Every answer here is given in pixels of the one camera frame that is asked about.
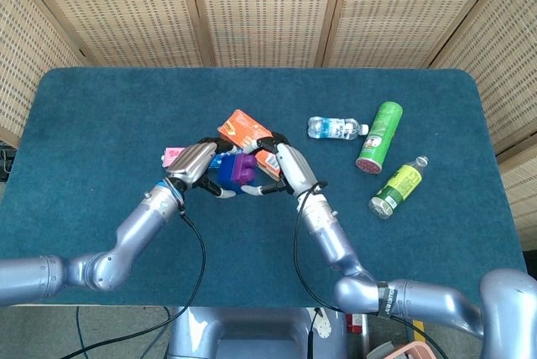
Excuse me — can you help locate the silver blue robot torso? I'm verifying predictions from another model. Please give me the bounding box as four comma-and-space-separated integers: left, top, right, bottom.
166, 306, 350, 359

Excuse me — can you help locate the bamboo folding screen panel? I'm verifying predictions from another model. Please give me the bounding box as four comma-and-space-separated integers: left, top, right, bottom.
0, 0, 84, 138
431, 0, 537, 247
184, 0, 350, 69
321, 0, 526, 69
8, 0, 216, 69

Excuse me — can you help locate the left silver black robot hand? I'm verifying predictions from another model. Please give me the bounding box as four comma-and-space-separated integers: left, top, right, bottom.
165, 137, 242, 200

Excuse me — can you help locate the green tea bottle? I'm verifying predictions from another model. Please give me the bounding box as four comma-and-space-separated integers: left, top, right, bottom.
368, 155, 430, 220

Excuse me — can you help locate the orange snack box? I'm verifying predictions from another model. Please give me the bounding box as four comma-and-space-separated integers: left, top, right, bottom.
216, 109, 282, 180

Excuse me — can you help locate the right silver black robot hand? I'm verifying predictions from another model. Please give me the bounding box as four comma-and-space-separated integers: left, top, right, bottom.
241, 130, 328, 200

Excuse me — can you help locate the red canister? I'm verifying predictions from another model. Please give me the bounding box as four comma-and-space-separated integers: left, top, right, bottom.
345, 312, 368, 335

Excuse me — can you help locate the dark equipment with cables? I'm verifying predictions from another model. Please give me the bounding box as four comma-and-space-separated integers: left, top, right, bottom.
0, 139, 18, 186

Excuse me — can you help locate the blue felt table mat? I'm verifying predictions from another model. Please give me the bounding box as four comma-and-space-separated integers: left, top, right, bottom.
0, 67, 528, 309

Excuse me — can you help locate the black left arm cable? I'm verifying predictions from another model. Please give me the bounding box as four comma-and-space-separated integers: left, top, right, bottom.
58, 207, 207, 359

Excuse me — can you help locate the blue pink cookie box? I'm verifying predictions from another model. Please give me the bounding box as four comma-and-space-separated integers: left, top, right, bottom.
162, 147, 224, 171

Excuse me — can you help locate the clear water bottle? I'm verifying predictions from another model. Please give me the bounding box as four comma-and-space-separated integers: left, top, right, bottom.
307, 116, 370, 142

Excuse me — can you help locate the blue plastic toy block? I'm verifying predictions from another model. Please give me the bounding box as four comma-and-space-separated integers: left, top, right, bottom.
216, 153, 245, 193

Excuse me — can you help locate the pink plastic basket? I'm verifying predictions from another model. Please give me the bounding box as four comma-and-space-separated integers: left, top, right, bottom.
368, 341, 434, 359

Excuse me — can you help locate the black torso cable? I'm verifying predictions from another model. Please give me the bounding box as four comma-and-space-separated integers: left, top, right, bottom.
305, 307, 325, 359

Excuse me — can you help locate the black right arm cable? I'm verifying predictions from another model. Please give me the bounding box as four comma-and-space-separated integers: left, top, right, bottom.
292, 182, 451, 359

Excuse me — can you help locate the green chips can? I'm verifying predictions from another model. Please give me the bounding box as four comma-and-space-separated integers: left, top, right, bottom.
355, 101, 404, 175

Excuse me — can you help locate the blue floor cable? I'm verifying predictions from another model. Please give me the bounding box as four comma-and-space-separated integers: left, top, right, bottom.
75, 306, 90, 359

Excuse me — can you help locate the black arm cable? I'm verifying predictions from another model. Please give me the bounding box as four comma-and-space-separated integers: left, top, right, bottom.
58, 207, 207, 359
292, 182, 451, 359

